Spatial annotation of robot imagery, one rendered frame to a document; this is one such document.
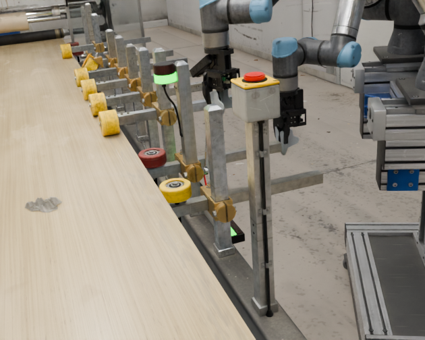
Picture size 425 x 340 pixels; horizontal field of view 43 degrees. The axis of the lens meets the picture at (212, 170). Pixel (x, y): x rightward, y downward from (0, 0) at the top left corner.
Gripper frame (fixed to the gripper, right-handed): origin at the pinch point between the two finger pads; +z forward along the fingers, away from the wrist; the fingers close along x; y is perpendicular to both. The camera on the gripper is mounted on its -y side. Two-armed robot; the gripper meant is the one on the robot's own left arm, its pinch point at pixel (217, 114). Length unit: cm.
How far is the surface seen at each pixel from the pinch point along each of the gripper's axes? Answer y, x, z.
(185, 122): 0.7, -12.5, -1.0
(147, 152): -9.6, -20.0, 8.3
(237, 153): 2.3, 4.7, 13.4
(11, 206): -6, -62, 8
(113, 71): -98, 20, 3
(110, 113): -32.2, -18.3, 0.8
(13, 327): 40, -79, 9
